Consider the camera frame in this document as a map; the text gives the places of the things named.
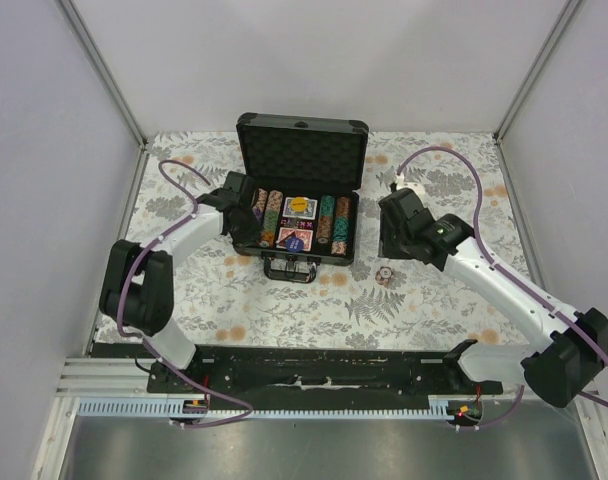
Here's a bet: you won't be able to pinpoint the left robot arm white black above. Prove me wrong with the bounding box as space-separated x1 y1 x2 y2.
99 172 261 393

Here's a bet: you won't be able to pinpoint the red triangular all-in token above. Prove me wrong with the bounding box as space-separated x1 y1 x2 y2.
278 228 298 243

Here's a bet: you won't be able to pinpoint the blue round blind button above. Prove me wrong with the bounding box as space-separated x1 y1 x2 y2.
283 235 305 252

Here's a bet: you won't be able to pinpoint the blue playing card deck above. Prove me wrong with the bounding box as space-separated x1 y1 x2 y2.
282 197 318 220

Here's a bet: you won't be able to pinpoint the red dice row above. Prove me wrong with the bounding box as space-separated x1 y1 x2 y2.
280 218 315 230

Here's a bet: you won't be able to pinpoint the white slotted cable duct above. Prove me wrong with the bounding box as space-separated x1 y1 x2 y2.
77 397 454 421

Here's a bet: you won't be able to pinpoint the chip column in case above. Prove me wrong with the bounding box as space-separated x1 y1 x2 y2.
316 195 335 244
331 197 350 255
259 190 283 248
252 188 268 222

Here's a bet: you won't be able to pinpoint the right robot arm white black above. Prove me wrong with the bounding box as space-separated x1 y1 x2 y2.
379 188 608 408

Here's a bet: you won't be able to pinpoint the tan blue chip stack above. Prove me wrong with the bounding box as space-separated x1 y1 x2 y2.
375 267 393 286

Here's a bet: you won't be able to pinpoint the floral table mat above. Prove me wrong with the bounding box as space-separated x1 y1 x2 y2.
96 130 553 355

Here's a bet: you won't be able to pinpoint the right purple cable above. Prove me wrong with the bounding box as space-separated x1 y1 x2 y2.
394 145 608 429

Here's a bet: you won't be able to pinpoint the black poker set case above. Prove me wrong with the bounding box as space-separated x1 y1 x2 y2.
235 112 369 283

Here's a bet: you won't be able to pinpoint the yellow round blind button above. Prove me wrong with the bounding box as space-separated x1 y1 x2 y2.
289 197 309 213

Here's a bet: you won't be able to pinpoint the aluminium frame rails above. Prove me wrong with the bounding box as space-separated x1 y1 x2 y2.
31 0 608 480

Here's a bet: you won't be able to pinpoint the red playing card deck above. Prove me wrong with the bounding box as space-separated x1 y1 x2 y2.
275 229 314 252

